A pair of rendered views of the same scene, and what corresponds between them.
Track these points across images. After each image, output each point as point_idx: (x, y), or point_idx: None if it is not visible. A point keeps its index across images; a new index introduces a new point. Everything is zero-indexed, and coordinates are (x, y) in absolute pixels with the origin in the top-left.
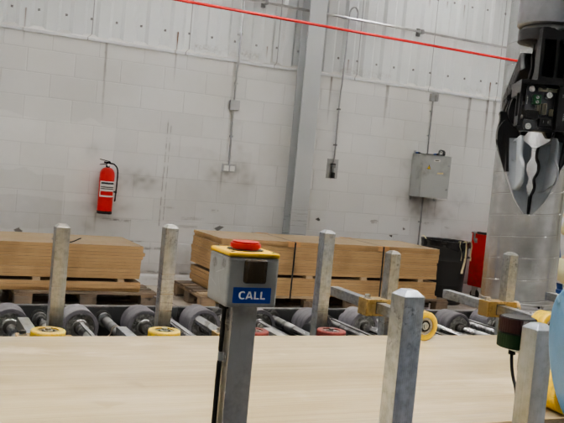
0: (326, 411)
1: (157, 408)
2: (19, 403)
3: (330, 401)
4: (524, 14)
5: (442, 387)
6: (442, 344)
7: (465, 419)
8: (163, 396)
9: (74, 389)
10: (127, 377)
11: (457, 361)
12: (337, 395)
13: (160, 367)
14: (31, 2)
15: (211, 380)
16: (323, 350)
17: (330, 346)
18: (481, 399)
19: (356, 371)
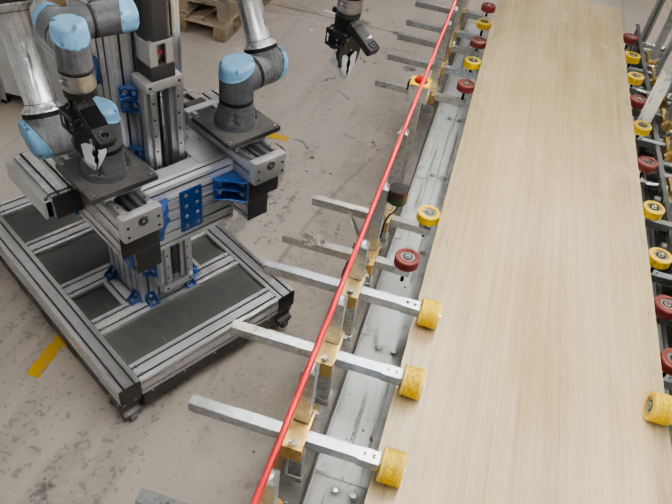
0: (469, 226)
1: (494, 181)
2: (514, 154)
3: (484, 237)
4: (353, 1)
5: (494, 305)
6: (626, 418)
7: (434, 267)
8: (511, 190)
9: (530, 173)
10: (547, 194)
11: (561, 375)
12: (493, 246)
13: (565, 213)
14: None
15: (534, 217)
16: (603, 309)
17: (618, 322)
18: (462, 303)
19: (541, 288)
